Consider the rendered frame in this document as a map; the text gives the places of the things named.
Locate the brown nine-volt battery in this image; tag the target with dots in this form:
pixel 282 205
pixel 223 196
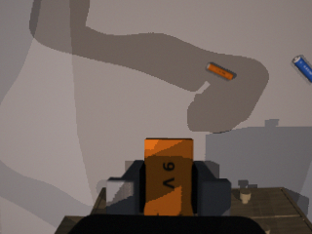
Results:
pixel 168 176

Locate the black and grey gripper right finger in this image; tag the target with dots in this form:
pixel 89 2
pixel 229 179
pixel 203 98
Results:
pixel 210 196

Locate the wooden chest of drawers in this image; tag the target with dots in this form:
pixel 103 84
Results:
pixel 302 215

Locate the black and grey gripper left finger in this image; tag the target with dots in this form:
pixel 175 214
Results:
pixel 126 195

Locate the blue aa battery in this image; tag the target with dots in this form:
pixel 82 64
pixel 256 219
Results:
pixel 303 67

